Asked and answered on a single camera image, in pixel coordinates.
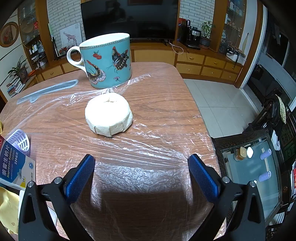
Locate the wooden television cabinet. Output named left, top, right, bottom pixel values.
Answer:
left=131, top=42, right=245, bottom=85

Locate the amber jar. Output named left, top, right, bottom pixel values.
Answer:
left=235, top=147, right=247, bottom=161

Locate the glass coffee table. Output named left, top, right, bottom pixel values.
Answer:
left=211, top=130, right=287, bottom=241

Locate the red flower painting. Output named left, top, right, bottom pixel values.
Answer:
left=58, top=46, right=75, bottom=56

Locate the dark jacket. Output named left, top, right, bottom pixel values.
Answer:
left=264, top=95, right=287, bottom=130

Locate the white cable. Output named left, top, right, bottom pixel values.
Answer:
left=170, top=43, right=184, bottom=54

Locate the black coffee grinder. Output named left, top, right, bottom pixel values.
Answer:
left=179, top=20, right=191, bottom=43

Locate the round framed picture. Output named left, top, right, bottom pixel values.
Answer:
left=0, top=22, right=19, bottom=48

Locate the white tissue roll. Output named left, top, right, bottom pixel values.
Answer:
left=85, top=93, right=133, bottom=137

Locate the long-leaf potted plant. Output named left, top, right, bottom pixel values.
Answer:
left=8, top=56, right=30, bottom=85

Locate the teal butterfly mug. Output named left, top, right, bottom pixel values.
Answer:
left=67, top=33, right=132, bottom=90

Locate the yellow patterned cloth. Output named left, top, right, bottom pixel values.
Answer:
left=276, top=96, right=288, bottom=124

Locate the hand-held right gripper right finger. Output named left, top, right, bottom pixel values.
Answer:
left=188, top=153, right=266, bottom=241

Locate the white bag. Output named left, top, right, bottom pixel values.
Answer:
left=227, top=46, right=245, bottom=64

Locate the grey plastic strip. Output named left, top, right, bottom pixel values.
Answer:
left=17, top=79, right=79, bottom=105

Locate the blue medicine box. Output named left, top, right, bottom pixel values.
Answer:
left=0, top=136, right=37, bottom=188

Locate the black flat television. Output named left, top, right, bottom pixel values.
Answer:
left=80, top=0, right=180, bottom=43

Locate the giraffe picture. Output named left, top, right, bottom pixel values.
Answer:
left=60, top=22, right=82, bottom=47

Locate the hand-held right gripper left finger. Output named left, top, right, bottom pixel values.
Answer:
left=18, top=154, right=96, bottom=241

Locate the stack of books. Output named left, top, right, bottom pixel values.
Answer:
left=6, top=76, right=26, bottom=98

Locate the yellow padded envelope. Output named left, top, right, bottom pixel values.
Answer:
left=0, top=186, right=20, bottom=234

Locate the broad-leaf potted plant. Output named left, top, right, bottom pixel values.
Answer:
left=200, top=21, right=215, bottom=48

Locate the dark carved wooden chair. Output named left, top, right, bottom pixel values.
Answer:
left=261, top=93, right=296, bottom=163

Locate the black coffee machine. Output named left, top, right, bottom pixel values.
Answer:
left=186, top=26, right=201, bottom=50

